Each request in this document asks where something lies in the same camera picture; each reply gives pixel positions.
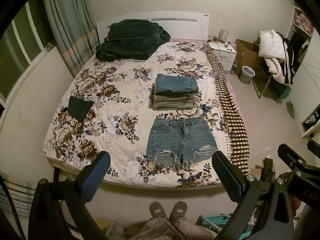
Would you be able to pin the left grey slipper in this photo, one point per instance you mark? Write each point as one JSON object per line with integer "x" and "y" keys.
{"x": 157, "y": 210}

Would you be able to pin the green striped curtain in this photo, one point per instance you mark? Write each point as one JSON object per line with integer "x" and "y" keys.
{"x": 73, "y": 31}

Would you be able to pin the chair with piled clothes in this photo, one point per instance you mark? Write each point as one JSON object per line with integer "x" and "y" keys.
{"x": 277, "y": 65}

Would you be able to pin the floral bed quilt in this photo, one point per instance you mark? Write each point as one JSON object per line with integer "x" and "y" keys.
{"x": 120, "y": 120}

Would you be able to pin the blue denim ripped shorts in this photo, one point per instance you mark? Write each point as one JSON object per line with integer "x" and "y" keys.
{"x": 179, "y": 143}

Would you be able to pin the grey slipper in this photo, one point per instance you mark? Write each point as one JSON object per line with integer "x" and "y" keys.
{"x": 179, "y": 210}
{"x": 157, "y": 210}

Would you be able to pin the grey quilted trousers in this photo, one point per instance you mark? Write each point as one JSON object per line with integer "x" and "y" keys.
{"x": 177, "y": 227}

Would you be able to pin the white bed headboard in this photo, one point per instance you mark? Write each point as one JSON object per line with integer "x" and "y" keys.
{"x": 182, "y": 25}

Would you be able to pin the window with white frame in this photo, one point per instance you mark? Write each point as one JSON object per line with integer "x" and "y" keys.
{"x": 23, "y": 44}

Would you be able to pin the white shelf unit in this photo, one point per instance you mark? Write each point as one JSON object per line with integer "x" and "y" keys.
{"x": 304, "y": 93}

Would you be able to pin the teal rack frame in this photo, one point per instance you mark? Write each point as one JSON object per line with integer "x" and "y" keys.
{"x": 216, "y": 223}

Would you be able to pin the brown cardboard box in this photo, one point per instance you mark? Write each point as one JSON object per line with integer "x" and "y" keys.
{"x": 247, "y": 55}

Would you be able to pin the small dark green cloth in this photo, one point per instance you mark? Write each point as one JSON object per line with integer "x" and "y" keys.
{"x": 78, "y": 108}

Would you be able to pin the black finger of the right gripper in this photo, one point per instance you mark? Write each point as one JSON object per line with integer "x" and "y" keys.
{"x": 289, "y": 156}

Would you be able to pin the white nightstand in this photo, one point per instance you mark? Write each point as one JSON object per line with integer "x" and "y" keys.
{"x": 225, "y": 53}

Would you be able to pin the right grey slipper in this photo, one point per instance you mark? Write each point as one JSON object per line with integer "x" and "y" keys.
{"x": 179, "y": 210}

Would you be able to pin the dark green blanket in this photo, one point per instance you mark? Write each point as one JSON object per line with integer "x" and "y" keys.
{"x": 132, "y": 39}

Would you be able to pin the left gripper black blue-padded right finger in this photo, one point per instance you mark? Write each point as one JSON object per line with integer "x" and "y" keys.
{"x": 231, "y": 177}

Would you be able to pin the folded blue jeans top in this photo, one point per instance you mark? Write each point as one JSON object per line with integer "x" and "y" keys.
{"x": 175, "y": 85}

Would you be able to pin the folded grey pants stack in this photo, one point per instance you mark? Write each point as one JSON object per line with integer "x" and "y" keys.
{"x": 168, "y": 100}

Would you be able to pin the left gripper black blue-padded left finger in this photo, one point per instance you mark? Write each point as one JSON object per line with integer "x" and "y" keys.
{"x": 92, "y": 175}

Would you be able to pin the cream cylindrical lamp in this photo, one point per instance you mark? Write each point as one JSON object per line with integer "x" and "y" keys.
{"x": 223, "y": 35}

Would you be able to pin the brown checkered blanket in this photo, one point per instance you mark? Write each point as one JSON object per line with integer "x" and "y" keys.
{"x": 234, "y": 123}

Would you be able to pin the grey trash bin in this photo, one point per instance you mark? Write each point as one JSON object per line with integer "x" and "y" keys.
{"x": 247, "y": 74}

